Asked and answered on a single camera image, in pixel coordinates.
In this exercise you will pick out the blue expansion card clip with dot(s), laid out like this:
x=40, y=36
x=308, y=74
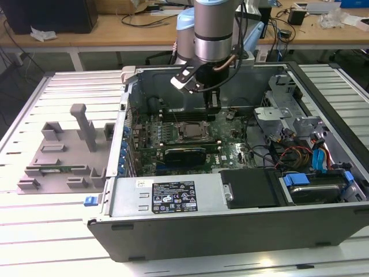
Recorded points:
x=127, y=131
x=122, y=166
x=124, y=144
x=123, y=153
x=122, y=172

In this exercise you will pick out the CPU socket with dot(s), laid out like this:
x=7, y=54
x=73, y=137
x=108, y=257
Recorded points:
x=181, y=132

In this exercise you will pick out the black plastic shroud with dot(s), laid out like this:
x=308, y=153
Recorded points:
x=250, y=187

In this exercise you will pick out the metal drive cage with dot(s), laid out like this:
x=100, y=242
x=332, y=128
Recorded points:
x=274, y=112

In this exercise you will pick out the wooden desk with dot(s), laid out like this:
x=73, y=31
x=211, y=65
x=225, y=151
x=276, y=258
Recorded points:
x=129, y=37

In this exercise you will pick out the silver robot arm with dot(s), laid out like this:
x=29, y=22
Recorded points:
x=213, y=29

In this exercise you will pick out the white table bracket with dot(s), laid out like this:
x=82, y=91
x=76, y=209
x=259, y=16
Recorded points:
x=261, y=56

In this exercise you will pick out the open PC case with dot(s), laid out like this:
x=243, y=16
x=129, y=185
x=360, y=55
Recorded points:
x=201, y=245

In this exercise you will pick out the crumpled white paper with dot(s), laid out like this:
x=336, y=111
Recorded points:
x=43, y=33

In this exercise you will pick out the grey parts rack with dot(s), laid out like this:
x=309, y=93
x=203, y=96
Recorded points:
x=66, y=161

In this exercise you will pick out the black upright device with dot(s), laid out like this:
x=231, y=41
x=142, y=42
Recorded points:
x=266, y=20

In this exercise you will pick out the white tray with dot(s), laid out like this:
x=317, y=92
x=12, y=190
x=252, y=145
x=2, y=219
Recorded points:
x=301, y=7

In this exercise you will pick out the green RAM stick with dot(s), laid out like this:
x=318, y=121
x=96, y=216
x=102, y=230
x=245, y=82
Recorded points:
x=64, y=168

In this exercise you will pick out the green motherboard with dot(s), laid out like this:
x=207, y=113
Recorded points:
x=230, y=155

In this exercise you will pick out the black graphics card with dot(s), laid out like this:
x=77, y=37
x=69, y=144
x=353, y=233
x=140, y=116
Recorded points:
x=184, y=157

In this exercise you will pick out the coin cell battery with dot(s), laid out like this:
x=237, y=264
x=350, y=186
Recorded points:
x=230, y=116

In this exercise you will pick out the blue case latch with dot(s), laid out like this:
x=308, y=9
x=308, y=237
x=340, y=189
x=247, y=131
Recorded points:
x=90, y=201

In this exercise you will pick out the small black cube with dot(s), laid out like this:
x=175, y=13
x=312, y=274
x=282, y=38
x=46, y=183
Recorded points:
x=297, y=16

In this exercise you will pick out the small black adapter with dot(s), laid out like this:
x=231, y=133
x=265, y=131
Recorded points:
x=286, y=33

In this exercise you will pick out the crumpled clear plastic bag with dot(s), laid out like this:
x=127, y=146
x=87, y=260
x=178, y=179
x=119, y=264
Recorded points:
x=331, y=18

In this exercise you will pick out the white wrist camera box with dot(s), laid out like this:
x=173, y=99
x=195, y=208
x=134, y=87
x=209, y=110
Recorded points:
x=184, y=83

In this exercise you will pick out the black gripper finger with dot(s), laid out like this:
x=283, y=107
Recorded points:
x=214, y=114

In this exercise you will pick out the blue box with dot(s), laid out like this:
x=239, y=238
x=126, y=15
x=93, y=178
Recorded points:
x=354, y=3

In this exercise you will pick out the cardboard box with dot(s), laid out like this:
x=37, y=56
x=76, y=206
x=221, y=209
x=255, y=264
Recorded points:
x=138, y=5

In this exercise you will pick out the grey power supply unit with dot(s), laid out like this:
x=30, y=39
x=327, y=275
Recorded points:
x=129, y=196

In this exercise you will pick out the hard disk blue carrier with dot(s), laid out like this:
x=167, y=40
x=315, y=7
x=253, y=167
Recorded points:
x=314, y=193

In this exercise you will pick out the white flat box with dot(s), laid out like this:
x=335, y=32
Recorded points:
x=357, y=23

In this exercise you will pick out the silver CPU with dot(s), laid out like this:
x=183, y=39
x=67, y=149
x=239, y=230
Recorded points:
x=192, y=131

